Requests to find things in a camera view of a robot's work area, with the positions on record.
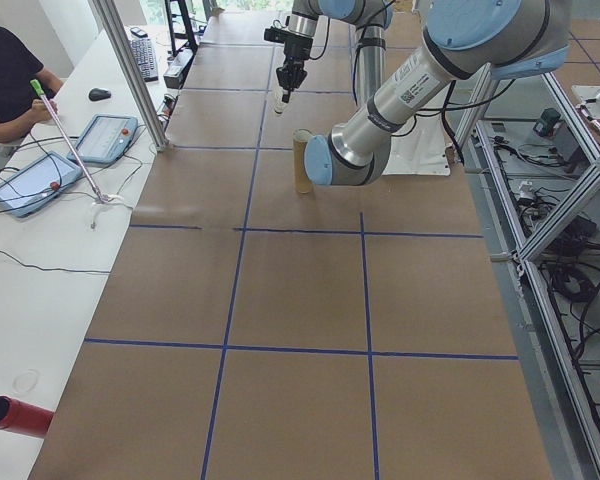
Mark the white feather shuttlecock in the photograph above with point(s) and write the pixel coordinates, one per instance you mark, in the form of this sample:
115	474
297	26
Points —
280	102

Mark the long stick with green tip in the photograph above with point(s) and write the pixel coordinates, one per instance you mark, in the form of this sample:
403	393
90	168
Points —
70	145

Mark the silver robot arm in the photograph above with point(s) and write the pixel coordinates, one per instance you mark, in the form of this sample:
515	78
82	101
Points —
410	95

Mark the person bare forearm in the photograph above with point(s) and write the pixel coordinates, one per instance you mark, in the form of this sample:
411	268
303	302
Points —
52	85
5	130

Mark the person hand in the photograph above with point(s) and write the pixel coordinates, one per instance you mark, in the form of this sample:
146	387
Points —
46	110

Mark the brown cardboard tube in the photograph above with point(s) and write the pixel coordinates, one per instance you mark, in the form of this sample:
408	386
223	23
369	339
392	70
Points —
298	170

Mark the black box with white label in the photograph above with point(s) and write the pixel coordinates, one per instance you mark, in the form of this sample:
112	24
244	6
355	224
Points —
177	70

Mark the black metal stand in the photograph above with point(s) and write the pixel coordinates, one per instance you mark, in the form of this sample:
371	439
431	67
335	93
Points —
171	25

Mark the black computer keyboard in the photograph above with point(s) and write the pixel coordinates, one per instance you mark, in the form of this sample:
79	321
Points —
145	60

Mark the small black phone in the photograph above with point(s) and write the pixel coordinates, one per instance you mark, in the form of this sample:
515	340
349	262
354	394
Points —
139	33

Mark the black computer mouse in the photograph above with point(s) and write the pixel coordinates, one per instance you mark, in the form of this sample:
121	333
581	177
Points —
100	94

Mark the blue grey teach pendant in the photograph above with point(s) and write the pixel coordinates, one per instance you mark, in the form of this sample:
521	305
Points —
102	140
30	185

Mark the green and black device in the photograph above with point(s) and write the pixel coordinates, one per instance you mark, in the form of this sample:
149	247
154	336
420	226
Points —
547	120

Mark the white power adapter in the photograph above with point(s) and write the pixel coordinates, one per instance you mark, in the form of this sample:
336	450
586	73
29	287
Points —
526	191

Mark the person torso black shirt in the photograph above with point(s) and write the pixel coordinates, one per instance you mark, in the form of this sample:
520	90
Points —
5	75

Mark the dark grey box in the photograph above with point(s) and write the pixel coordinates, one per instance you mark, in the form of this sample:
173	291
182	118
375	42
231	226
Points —
577	150

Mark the white machine base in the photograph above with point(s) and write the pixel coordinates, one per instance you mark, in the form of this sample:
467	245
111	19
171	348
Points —
592	95

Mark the red cylindrical tube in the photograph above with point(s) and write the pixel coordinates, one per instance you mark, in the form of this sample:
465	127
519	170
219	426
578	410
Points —
25	420

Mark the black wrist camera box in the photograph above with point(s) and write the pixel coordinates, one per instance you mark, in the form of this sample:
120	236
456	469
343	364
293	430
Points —
274	35

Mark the aluminium profile post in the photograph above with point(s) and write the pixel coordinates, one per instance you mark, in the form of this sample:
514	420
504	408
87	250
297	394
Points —
140	80

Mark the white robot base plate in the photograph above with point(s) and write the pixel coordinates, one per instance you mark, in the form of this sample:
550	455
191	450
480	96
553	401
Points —
420	160

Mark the V-shaped aluminium bar frame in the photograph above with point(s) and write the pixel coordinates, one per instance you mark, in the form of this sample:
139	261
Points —
565	210

